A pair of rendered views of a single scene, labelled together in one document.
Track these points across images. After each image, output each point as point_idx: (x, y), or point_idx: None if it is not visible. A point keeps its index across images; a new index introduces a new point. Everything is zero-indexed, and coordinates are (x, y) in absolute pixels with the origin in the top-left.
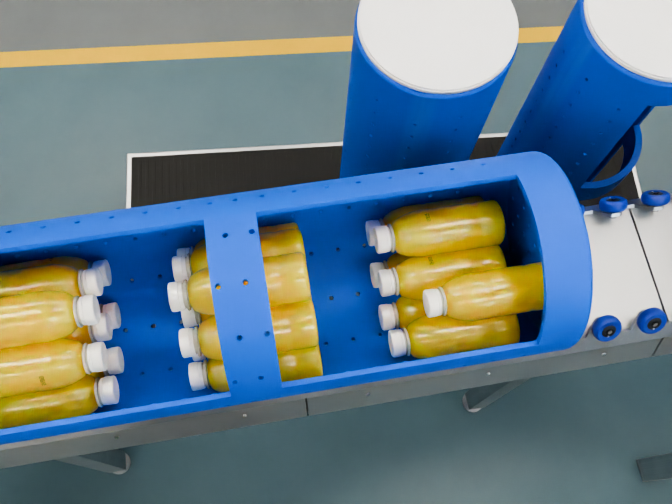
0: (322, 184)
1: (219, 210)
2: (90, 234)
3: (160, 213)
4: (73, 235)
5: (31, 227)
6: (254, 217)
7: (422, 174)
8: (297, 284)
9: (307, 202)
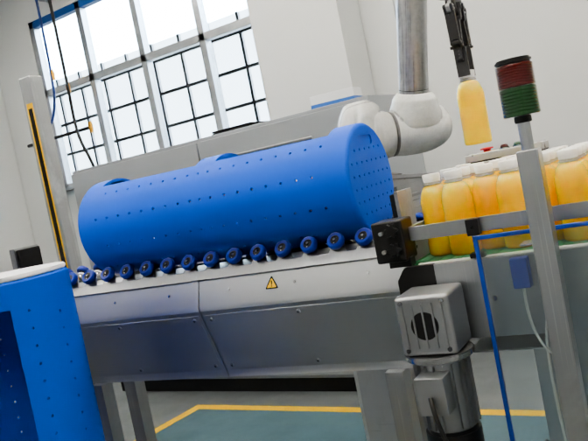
0: (162, 185)
1: (206, 165)
2: (258, 151)
3: (227, 164)
4: (264, 150)
5: (280, 157)
6: (198, 163)
7: (128, 187)
8: None
9: (175, 171)
